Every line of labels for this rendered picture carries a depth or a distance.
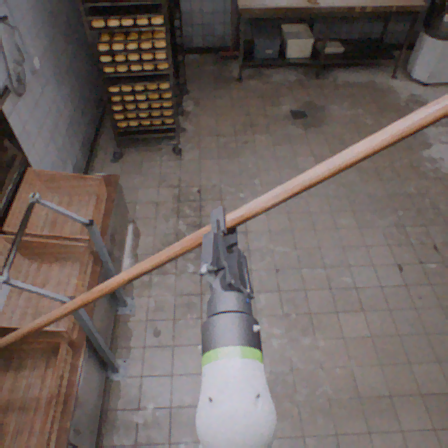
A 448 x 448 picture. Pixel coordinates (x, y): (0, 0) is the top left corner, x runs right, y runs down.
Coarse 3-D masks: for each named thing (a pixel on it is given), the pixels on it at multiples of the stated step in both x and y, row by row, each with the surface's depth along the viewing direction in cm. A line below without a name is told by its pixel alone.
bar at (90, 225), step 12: (36, 192) 182; (48, 204) 186; (24, 216) 172; (72, 216) 193; (24, 228) 168; (96, 228) 203; (96, 240) 208; (12, 252) 158; (108, 264) 227; (0, 276) 150; (108, 276) 237; (24, 288) 156; (36, 288) 160; (120, 288) 251; (60, 300) 166; (120, 300) 262; (132, 300) 274; (84, 312) 179; (120, 312) 267; (132, 312) 267; (84, 324) 183; (96, 336) 196; (96, 348) 207; (108, 348) 217; (108, 360) 222; (120, 360) 244; (108, 372) 239; (120, 372) 239
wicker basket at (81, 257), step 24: (0, 240) 205; (24, 240) 210; (24, 264) 220; (48, 264) 225; (72, 264) 225; (48, 288) 214; (72, 288) 213; (24, 312) 204; (48, 312) 204; (0, 336) 183; (48, 336) 186; (72, 336) 190
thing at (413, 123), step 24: (408, 120) 54; (432, 120) 53; (360, 144) 58; (384, 144) 56; (312, 168) 62; (336, 168) 60; (288, 192) 64; (240, 216) 68; (192, 240) 74; (144, 264) 80; (96, 288) 88; (72, 312) 93; (24, 336) 103
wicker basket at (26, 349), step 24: (0, 360) 186; (48, 360) 186; (0, 384) 179; (24, 384) 178; (48, 384) 178; (0, 408) 172; (24, 408) 171; (48, 408) 158; (0, 432) 165; (24, 432) 165; (48, 432) 157
